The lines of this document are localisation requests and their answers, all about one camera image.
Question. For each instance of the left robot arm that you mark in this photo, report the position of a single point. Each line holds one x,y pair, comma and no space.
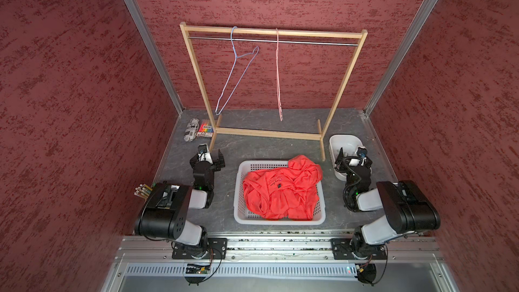
164,215

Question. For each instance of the aluminium corner post left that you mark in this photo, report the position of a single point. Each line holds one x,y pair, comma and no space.
153,51

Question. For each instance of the pink wire hanger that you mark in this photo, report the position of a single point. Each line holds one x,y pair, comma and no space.
278,83

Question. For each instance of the white perforated laundry basket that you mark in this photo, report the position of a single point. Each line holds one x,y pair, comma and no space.
244,216

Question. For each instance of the colourful marker box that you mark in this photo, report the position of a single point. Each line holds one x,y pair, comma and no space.
205,129

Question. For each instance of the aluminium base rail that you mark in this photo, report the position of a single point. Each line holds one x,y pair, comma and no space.
257,254

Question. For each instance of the red tank top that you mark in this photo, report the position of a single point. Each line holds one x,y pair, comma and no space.
284,192

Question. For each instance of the wooden clothes rack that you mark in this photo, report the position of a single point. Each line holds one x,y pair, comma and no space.
215,116

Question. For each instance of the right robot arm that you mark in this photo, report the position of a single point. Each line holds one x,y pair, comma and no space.
406,208

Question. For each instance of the aluminium corner post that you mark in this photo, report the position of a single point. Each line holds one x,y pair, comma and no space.
153,51
419,20

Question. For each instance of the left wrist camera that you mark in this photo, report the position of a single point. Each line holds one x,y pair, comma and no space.
203,154

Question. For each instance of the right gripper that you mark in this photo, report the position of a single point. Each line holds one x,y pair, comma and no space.
345,161

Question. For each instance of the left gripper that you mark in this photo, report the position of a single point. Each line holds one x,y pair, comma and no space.
219,163

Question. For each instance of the aluminium corner post right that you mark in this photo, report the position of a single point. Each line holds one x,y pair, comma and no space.
419,20

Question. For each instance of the white plastic tub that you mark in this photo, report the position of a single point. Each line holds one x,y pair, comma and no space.
349,144

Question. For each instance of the light blue wire hanger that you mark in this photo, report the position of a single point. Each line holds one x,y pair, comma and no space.
226,94

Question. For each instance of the yellow pencil cup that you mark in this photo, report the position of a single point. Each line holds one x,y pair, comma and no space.
143,191

